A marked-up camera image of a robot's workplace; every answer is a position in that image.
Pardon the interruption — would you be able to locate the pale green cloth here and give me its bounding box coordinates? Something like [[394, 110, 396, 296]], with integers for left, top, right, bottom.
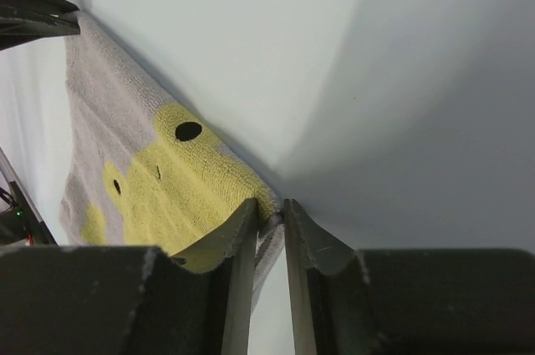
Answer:
[[59, 12, 283, 297]]

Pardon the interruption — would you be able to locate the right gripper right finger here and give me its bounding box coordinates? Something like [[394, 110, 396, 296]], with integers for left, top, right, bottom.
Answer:
[[283, 200, 534, 354]]

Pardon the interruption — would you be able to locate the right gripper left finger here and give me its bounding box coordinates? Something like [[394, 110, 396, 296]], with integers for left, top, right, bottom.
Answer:
[[1, 199, 257, 354]]

